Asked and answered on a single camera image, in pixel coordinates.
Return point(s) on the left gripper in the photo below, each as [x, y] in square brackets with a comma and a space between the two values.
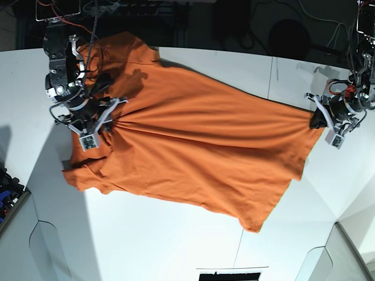
[342, 112]

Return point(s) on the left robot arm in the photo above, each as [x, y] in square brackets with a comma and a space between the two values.
[360, 55]

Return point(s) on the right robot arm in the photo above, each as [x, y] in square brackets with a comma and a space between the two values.
[68, 42]

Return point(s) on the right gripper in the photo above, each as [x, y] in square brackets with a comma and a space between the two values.
[87, 115]

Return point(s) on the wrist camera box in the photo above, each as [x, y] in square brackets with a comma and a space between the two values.
[89, 141]
[334, 139]

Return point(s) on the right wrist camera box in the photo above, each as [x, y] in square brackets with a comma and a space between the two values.
[89, 141]

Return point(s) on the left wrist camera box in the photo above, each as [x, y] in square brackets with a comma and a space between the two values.
[334, 139]

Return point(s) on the black round stool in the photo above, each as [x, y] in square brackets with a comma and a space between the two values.
[289, 39]

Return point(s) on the bin of blue black items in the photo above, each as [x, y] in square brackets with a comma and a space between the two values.
[11, 191]

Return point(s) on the orange t-shirt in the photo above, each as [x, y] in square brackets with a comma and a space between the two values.
[188, 138]

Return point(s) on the black slot plate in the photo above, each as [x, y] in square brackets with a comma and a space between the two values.
[230, 274]

